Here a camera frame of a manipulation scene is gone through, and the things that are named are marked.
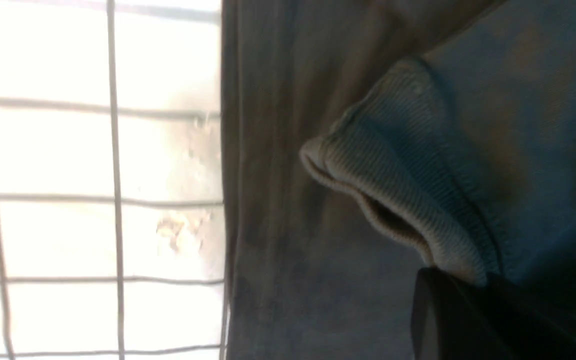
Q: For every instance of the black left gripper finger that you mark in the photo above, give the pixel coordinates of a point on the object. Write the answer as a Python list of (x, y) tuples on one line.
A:
[(453, 320)]

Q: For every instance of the gray long-sleeve top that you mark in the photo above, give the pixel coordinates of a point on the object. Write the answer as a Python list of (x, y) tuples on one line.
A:
[(365, 140)]

